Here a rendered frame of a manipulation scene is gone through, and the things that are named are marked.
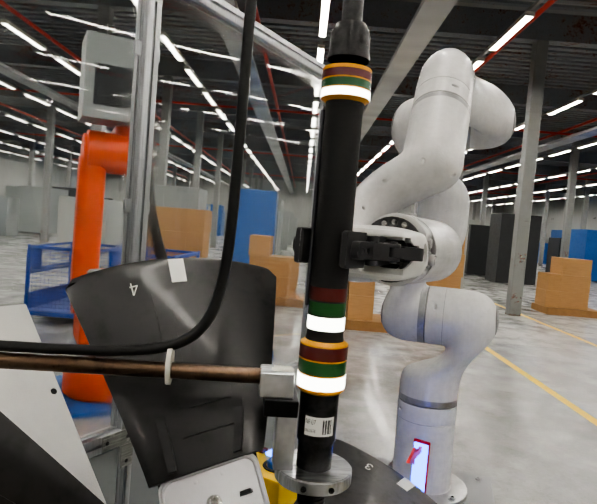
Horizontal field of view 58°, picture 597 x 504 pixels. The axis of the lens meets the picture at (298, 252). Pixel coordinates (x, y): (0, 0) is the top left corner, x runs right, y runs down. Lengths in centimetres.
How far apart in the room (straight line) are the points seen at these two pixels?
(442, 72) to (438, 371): 57
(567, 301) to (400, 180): 1227
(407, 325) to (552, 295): 1178
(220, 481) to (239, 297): 19
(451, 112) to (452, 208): 28
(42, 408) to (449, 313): 73
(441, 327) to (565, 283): 1184
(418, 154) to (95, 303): 46
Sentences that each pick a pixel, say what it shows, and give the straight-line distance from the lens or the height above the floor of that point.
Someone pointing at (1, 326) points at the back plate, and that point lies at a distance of 75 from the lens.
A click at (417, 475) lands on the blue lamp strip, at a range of 87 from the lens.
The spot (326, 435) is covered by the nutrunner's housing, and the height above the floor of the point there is 131.
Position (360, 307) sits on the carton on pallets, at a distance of 809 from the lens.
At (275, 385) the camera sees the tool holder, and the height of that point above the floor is 135.
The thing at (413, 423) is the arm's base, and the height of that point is 111.
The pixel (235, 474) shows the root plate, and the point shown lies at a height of 127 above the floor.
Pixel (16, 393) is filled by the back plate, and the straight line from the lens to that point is 72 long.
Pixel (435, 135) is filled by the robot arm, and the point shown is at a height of 163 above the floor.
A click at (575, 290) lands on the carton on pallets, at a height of 55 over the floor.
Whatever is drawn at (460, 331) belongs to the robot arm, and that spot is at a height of 131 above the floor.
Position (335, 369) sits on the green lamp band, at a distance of 47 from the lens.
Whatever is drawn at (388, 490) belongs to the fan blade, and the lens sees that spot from 73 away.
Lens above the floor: 150
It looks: 3 degrees down
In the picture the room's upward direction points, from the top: 5 degrees clockwise
